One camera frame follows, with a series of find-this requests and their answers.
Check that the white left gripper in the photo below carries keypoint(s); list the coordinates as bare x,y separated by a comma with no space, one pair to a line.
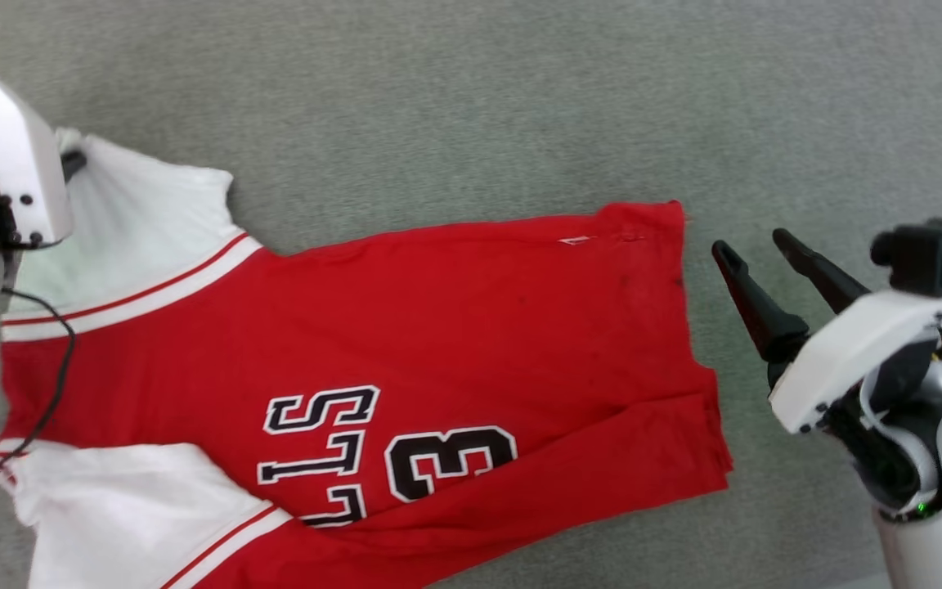
17,155

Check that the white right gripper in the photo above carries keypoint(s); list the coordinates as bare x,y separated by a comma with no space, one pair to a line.
855,352

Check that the red white basketball jersey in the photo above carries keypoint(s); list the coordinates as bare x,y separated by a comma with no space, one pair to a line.
405,343

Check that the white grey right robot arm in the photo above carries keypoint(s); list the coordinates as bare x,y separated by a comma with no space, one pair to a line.
929,474

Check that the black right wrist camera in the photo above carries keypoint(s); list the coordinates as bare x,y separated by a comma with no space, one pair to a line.
929,255

